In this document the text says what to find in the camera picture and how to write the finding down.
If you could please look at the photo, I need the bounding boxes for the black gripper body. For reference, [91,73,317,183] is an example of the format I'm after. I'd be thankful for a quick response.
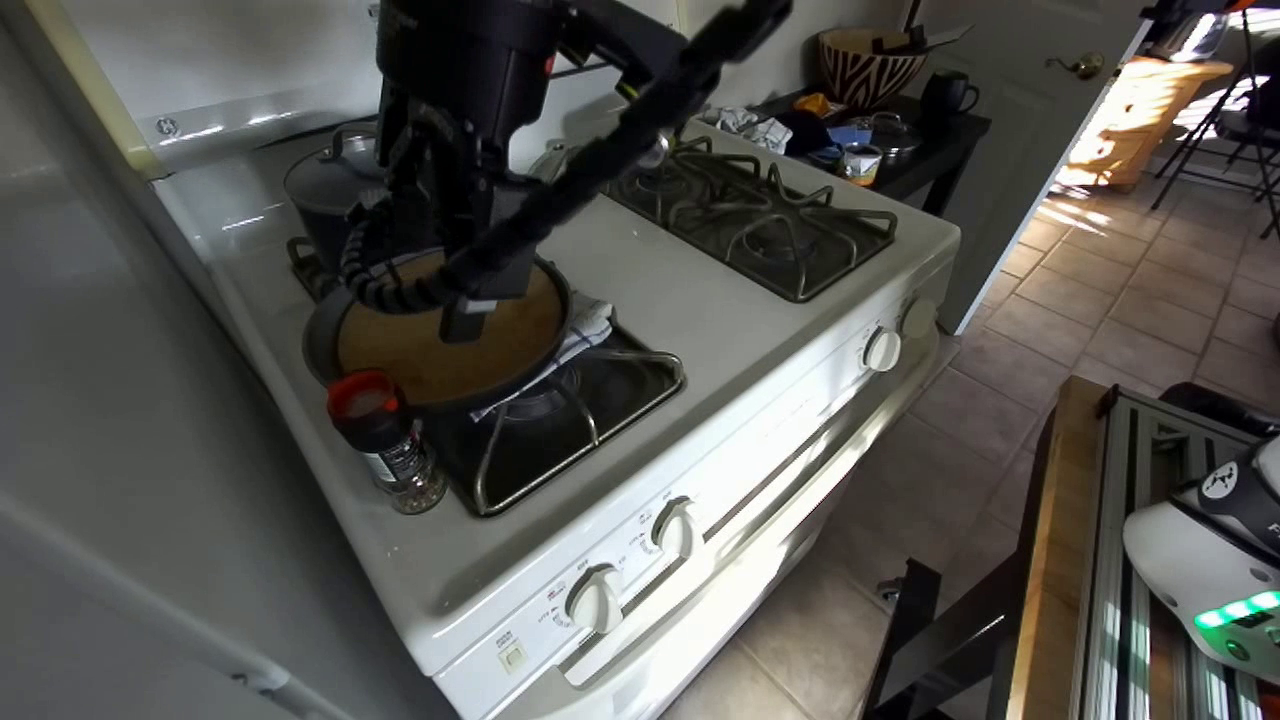
[377,0,554,136]

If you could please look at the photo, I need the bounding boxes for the glass spice jar red cap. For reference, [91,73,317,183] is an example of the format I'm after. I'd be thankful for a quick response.
[322,366,452,519]

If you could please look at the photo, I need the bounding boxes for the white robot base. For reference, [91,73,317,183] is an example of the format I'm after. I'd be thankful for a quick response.
[1120,431,1280,682]

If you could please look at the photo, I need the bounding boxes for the white gas stove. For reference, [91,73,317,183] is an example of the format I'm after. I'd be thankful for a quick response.
[24,0,962,720]

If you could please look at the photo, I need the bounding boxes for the white stove knob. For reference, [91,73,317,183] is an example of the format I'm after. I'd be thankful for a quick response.
[859,324,906,376]
[558,559,623,637]
[643,491,698,563]

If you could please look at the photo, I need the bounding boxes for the glass pot lid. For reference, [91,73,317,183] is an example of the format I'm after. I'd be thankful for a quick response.
[289,122,392,186]

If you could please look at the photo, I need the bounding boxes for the white checked dish towel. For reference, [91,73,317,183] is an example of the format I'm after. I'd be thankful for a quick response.
[464,294,620,423]

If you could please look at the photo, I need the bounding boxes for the small metal cup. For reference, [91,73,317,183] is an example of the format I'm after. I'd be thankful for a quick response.
[638,119,689,165]

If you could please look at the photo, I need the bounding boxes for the white refrigerator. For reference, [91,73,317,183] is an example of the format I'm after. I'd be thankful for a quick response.
[0,0,457,720]

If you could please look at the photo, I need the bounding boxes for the blue and white cup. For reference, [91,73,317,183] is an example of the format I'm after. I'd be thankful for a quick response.
[836,140,888,186]

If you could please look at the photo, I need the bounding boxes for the woven patterned basket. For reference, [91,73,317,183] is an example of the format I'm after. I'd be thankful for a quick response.
[813,22,933,113]

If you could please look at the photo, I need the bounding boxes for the black side table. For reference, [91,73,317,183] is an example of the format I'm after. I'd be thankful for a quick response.
[744,84,995,217]

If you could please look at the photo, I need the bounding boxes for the black mug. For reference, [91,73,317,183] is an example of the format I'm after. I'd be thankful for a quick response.
[914,67,984,130]

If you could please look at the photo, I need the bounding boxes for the black metal stand legs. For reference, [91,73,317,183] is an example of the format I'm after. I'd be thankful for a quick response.
[854,556,1033,720]

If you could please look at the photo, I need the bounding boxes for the black tripod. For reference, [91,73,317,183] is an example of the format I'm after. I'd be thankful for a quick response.
[1150,0,1280,237]

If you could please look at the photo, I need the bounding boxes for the black pot with steel handle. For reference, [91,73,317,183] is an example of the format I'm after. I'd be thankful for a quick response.
[284,122,405,274]

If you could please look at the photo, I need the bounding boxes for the black spiral wrapped cable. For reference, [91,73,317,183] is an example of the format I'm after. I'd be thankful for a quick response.
[445,0,796,303]

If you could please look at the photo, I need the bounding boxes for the wood and metal table frame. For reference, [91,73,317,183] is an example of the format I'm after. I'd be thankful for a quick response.
[991,376,1280,720]

